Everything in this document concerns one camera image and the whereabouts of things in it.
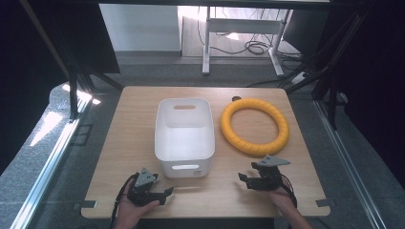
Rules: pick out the black curtain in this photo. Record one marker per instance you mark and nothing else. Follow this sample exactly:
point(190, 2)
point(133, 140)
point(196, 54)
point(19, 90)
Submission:
point(375, 82)
point(22, 70)

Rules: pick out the black metal stand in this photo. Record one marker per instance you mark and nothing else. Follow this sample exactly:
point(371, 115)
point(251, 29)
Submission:
point(328, 70)
point(74, 86)

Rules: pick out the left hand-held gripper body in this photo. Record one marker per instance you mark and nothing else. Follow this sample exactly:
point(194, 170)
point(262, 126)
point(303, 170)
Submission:
point(141, 192)

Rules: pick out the person's left hand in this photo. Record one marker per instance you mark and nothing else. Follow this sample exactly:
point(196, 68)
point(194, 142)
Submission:
point(129, 211)

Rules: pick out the dark monitor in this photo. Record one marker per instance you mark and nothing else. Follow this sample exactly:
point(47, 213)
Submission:
point(302, 30)

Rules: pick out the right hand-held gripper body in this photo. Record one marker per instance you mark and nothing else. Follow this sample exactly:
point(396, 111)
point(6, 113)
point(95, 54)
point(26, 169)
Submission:
point(270, 178)

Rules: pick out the white metal desk frame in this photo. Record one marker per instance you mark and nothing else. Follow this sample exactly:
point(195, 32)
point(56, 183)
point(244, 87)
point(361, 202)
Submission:
point(206, 47)

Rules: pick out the white plastic storage bin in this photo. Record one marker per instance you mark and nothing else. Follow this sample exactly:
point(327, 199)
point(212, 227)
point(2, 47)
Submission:
point(184, 140)

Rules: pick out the aluminium floor rail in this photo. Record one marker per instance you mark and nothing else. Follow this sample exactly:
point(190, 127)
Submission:
point(47, 165)
point(347, 165)

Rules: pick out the person's right hand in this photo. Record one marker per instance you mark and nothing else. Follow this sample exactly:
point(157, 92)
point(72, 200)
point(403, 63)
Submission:
point(281, 198)

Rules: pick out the white power strip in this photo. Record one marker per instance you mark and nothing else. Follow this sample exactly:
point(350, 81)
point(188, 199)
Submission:
point(299, 77)

